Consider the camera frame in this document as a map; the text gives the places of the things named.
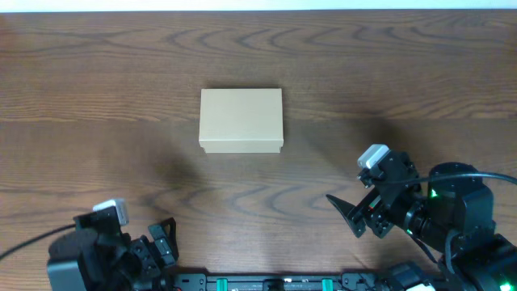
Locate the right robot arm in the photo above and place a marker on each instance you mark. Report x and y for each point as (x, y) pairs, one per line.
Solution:
(450, 211)

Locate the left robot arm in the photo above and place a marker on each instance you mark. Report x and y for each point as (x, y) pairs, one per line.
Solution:
(59, 269)

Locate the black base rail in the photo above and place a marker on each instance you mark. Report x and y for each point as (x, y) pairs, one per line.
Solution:
(350, 281)

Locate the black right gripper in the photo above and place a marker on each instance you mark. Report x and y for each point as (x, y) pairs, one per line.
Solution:
(374, 207)

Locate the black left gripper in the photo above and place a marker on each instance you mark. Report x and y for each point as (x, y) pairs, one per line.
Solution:
(170, 234)

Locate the brown cardboard box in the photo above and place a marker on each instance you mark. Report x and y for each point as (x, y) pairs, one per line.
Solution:
(241, 121)

